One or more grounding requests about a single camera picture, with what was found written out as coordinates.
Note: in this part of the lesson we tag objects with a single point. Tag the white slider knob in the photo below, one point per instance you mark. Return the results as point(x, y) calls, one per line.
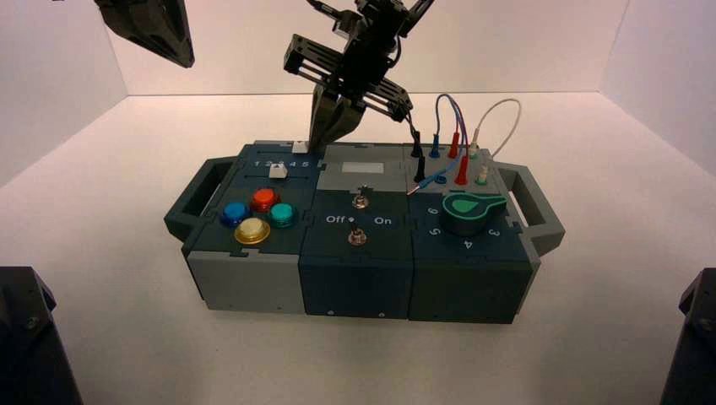
point(278, 171)
point(300, 148)

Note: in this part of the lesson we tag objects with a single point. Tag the white banana plug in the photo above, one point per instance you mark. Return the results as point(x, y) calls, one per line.
point(474, 140)
point(484, 166)

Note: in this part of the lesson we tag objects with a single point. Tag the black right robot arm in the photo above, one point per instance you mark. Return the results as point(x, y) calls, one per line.
point(394, 8)

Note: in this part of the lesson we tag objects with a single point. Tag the dark teal modular task box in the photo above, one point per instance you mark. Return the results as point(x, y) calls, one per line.
point(358, 274)

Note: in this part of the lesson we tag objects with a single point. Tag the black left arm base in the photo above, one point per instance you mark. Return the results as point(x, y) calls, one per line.
point(28, 352)

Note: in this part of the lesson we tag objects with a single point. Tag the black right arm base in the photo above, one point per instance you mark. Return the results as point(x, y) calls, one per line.
point(693, 346)

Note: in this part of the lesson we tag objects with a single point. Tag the teal round push button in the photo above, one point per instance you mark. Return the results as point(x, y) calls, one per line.
point(281, 214)

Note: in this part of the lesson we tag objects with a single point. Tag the light grey display panel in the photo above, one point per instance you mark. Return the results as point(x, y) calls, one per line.
point(362, 167)

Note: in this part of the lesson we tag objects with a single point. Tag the blue round push button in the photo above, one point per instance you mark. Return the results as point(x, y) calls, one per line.
point(234, 213)

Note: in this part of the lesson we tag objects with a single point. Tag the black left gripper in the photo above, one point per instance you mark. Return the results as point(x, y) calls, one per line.
point(148, 25)

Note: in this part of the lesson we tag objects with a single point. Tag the blue banana plug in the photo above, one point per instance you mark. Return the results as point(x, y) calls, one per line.
point(434, 147)
point(429, 180)

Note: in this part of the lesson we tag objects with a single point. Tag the green rotary pointer knob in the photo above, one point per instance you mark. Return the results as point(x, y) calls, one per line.
point(471, 217)

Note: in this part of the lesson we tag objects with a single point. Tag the yellow round push button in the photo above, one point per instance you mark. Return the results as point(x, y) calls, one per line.
point(252, 231)

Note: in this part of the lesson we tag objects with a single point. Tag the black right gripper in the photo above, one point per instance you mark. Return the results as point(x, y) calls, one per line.
point(363, 64)

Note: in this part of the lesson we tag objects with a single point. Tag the metal toggle switch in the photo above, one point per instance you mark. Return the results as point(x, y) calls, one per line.
point(361, 198)
point(354, 236)

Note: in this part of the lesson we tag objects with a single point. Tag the orange round push button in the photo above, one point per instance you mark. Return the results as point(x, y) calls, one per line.
point(264, 199)

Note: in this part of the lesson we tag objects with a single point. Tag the red banana plug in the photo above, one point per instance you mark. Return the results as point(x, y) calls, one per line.
point(453, 146)
point(461, 171)

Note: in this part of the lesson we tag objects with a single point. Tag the black banana plug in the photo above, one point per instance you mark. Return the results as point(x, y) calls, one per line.
point(419, 170)
point(416, 147)

